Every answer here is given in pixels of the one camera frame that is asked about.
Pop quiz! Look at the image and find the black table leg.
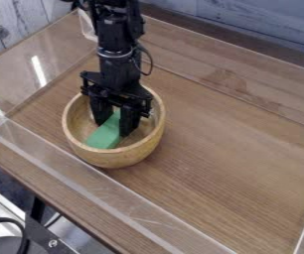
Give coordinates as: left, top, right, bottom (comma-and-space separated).
30, 197, 46, 222

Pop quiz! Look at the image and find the black metal bracket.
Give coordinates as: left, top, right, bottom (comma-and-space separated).
24, 217, 78, 254

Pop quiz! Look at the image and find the green rectangular block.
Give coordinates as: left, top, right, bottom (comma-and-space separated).
83, 110, 120, 149

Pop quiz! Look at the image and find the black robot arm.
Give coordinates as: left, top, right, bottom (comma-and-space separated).
74, 0, 153, 137

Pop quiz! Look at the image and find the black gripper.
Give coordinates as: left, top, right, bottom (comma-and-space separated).
79, 49, 153, 137

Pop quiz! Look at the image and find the brown wooden bowl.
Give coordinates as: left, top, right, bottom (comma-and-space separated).
62, 87, 165, 169

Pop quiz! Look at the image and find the black cable loop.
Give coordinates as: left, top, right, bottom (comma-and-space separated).
0, 216, 30, 254

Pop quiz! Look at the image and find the clear acrylic tray wall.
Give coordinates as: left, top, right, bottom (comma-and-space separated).
0, 15, 304, 254

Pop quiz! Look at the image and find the clear acrylic corner bracket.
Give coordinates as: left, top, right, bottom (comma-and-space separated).
77, 9, 97, 42

